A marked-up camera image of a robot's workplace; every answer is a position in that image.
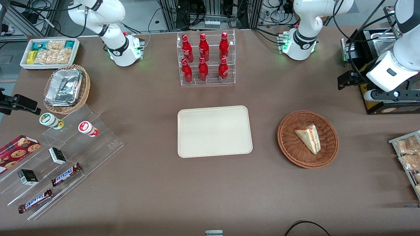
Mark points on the cream plastic tray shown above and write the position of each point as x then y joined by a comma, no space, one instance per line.
215,131

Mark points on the red lid white cup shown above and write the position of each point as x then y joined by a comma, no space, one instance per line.
87,127

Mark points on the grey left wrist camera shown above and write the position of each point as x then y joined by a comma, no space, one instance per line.
390,95

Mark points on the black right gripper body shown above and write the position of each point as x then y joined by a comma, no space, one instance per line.
9,103

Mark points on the clear acrylic bottle rack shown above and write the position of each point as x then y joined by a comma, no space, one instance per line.
210,82

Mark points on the yellow snack packet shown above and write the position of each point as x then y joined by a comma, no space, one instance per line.
31,57

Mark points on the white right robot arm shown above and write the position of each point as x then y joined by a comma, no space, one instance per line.
108,19

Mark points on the tray of snack bags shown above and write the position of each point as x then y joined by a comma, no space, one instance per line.
393,142

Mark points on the red cookie box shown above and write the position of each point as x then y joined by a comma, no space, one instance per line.
18,150

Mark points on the aluminium foil container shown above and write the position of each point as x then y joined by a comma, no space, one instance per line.
64,87

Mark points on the clear acrylic step display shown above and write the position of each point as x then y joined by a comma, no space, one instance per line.
82,154

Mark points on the large clear cookie bag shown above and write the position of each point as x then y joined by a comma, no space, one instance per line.
52,56

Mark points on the small clear cookie bag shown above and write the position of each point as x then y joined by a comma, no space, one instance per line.
55,45

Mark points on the teal snack packet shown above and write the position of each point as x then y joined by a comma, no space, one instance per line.
70,44
40,46

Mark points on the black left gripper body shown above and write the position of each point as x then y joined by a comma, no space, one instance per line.
358,78

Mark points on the red cola bottle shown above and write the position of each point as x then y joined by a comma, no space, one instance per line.
203,70
203,47
187,72
223,70
187,49
224,46

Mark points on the triangle sandwich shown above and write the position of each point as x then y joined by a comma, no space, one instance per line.
308,137

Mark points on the brown round wicker basket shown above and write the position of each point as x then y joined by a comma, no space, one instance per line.
292,144

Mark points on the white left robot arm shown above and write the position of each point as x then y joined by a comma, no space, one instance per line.
305,19

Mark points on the small grey device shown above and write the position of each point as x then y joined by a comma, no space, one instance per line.
214,233

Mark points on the white rectangular snack bin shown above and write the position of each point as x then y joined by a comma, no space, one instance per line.
24,64

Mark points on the small black box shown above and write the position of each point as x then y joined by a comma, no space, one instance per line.
57,155
28,177

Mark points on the green lid white cup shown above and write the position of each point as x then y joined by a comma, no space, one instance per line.
49,120

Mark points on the clear bag of crackers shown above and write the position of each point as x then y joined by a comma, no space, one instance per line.
408,145
417,178
411,162

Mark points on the aluminium frame rack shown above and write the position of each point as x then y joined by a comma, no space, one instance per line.
213,9

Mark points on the snickers chocolate bar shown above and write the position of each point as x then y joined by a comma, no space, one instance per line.
34,201
65,174

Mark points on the light oval wicker basket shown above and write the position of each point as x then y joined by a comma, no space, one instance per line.
83,88

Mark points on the black and yellow crate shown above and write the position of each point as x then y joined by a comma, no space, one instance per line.
393,108

